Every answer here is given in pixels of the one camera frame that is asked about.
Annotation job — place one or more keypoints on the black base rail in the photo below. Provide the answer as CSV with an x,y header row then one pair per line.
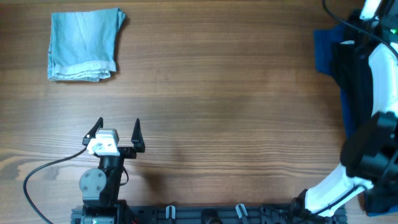
x,y
264,214

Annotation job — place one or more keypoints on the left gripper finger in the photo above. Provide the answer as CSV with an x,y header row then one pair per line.
x,y
136,138
92,132

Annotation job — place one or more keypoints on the black shorts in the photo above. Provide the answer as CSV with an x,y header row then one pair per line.
x,y
350,68

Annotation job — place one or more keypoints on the folded light blue jeans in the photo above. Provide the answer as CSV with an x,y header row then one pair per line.
x,y
82,45

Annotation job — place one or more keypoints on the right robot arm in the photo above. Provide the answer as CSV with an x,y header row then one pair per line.
x,y
368,158

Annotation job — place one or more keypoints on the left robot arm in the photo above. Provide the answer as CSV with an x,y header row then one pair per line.
x,y
100,186

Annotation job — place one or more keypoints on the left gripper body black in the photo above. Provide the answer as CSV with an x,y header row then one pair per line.
x,y
125,153

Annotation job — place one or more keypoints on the blue t-shirt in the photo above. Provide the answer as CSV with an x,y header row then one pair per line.
x,y
323,41

